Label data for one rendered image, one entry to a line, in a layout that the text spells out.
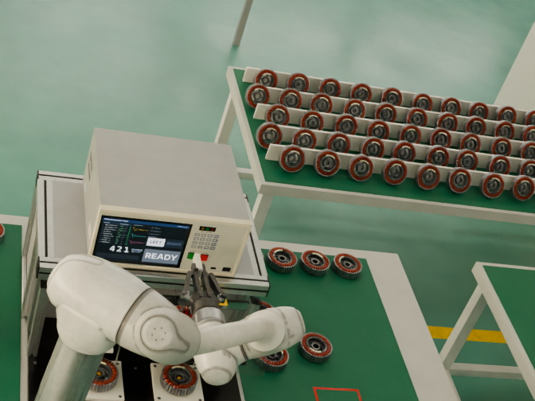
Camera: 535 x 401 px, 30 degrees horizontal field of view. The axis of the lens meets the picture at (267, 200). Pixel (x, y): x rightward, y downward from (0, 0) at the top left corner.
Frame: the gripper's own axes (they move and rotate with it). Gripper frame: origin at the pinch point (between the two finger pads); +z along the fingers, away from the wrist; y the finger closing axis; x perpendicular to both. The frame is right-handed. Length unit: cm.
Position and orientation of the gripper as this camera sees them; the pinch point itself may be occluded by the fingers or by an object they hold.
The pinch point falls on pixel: (197, 264)
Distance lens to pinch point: 280.5
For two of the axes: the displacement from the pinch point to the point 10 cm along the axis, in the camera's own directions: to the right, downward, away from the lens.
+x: 2.8, -7.7, -5.8
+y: 9.4, 1.0, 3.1
